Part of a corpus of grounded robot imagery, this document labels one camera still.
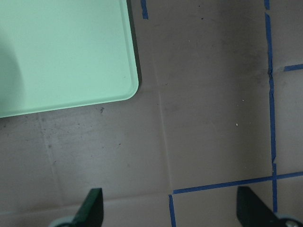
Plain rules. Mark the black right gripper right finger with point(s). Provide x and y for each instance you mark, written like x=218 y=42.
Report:
x=251 y=211

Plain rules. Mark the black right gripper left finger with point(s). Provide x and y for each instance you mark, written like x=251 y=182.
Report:
x=91 y=212

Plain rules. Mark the light green tray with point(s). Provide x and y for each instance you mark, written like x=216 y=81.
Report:
x=57 y=54

